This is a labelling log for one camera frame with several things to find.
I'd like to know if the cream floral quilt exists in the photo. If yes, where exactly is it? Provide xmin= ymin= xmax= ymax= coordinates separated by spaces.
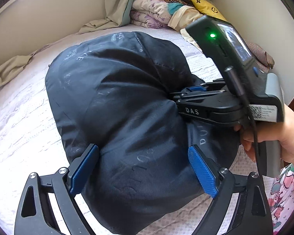
xmin=130 ymin=0 xmax=204 ymax=49

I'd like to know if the black cable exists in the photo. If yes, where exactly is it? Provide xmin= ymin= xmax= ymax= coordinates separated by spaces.
xmin=223 ymin=65 xmax=266 ymax=179

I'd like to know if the person's right hand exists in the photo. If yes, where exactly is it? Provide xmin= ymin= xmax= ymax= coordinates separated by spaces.
xmin=234 ymin=104 xmax=294 ymax=164

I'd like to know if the beige sheet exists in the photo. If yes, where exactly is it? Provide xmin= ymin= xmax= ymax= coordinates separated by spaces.
xmin=0 ymin=44 xmax=51 ymax=89
xmin=78 ymin=0 xmax=138 ymax=35

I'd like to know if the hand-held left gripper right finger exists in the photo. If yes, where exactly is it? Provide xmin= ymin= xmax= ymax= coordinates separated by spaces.
xmin=188 ymin=144 xmax=275 ymax=235

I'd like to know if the black puffer jacket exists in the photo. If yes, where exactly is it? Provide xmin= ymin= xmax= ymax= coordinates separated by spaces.
xmin=45 ymin=31 xmax=240 ymax=235

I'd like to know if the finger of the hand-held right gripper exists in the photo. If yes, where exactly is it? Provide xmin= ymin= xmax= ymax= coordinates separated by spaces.
xmin=184 ymin=78 xmax=230 ymax=95
xmin=169 ymin=90 xmax=246 ymax=128

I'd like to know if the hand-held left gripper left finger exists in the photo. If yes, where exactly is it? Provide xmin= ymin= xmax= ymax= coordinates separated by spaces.
xmin=14 ymin=144 xmax=100 ymax=235

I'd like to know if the person's floral clothing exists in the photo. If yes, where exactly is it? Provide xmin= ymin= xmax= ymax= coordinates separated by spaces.
xmin=269 ymin=163 xmax=294 ymax=231

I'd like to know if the yellow patterned pillow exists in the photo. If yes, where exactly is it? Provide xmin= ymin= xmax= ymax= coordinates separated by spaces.
xmin=189 ymin=0 xmax=229 ymax=22

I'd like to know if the striped cloth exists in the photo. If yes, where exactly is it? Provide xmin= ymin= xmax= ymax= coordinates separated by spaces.
xmin=244 ymin=39 xmax=275 ymax=73

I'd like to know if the white knitted bedspread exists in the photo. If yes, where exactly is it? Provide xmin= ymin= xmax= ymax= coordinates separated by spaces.
xmin=0 ymin=27 xmax=280 ymax=235

